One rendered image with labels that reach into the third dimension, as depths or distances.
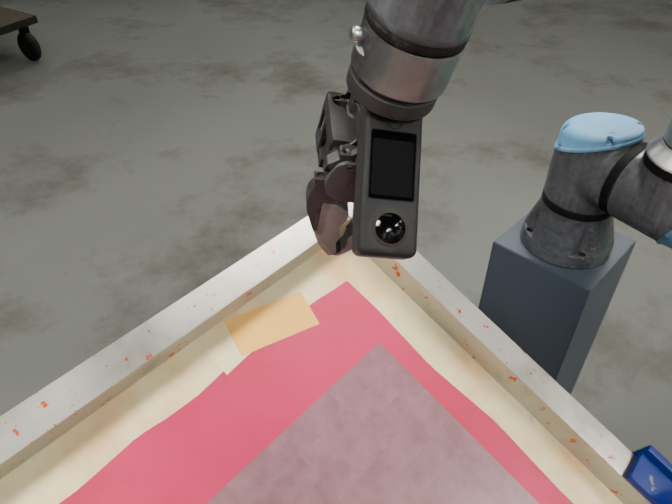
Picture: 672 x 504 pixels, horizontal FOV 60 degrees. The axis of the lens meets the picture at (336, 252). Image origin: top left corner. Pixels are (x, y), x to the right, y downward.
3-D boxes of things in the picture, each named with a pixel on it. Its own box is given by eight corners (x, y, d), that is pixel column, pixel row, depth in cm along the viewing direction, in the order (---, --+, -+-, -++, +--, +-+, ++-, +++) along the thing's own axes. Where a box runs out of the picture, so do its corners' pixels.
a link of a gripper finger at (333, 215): (328, 217, 62) (350, 156, 55) (333, 263, 59) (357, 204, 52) (300, 215, 61) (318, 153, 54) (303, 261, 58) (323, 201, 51)
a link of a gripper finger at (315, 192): (345, 220, 56) (370, 156, 49) (347, 234, 55) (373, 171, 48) (297, 215, 55) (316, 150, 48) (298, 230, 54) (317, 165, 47)
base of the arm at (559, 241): (547, 205, 110) (560, 159, 104) (625, 240, 102) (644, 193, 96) (504, 241, 102) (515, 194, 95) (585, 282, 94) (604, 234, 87)
